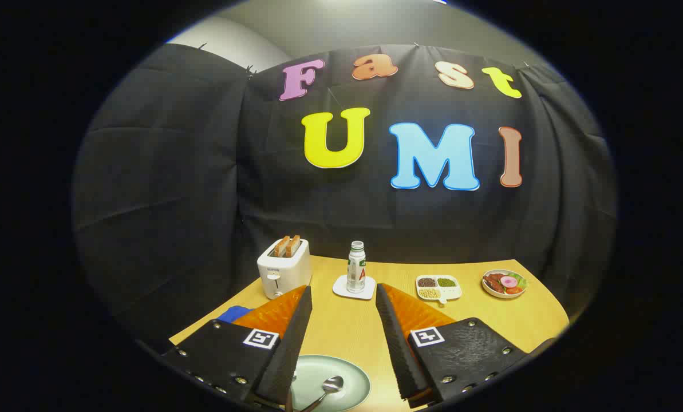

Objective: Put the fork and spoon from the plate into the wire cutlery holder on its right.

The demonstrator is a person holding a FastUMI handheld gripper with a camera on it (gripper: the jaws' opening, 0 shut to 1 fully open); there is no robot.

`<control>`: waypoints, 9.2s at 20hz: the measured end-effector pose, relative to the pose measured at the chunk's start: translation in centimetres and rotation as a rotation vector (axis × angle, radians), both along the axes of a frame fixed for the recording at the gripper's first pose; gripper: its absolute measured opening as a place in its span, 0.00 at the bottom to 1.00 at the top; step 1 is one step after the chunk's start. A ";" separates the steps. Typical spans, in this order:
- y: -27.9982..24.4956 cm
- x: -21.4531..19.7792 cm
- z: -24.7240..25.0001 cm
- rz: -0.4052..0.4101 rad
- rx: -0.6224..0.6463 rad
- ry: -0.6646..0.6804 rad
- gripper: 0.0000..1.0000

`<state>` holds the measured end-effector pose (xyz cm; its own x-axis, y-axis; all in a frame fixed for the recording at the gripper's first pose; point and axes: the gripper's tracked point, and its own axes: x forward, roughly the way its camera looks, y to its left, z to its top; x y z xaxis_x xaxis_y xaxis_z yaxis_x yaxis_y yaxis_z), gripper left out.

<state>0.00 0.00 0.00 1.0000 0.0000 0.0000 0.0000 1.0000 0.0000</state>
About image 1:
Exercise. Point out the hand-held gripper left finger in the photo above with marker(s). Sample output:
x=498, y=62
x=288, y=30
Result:
x=292, y=343

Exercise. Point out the blue cloth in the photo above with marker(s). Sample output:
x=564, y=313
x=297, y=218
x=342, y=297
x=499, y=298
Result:
x=233, y=313

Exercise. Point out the white plate of food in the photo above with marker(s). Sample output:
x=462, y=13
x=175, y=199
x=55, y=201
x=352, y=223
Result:
x=504, y=284

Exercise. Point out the light green plate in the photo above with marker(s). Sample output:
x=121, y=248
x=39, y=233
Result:
x=350, y=375

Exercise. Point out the clear plastic bottle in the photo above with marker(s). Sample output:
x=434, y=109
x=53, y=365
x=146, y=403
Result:
x=356, y=272

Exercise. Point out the white toaster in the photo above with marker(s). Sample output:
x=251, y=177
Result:
x=281, y=274

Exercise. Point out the white square coaster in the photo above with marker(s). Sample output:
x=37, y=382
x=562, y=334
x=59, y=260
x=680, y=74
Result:
x=341, y=288

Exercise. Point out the white divided dish with beans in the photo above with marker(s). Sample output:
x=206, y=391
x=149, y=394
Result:
x=438, y=289

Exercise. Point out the black backdrop cloth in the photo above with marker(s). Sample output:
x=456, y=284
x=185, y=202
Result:
x=175, y=171

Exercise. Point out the toast slice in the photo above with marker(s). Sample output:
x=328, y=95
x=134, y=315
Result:
x=281, y=247
x=293, y=246

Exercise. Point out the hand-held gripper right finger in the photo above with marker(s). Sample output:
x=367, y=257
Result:
x=395, y=343

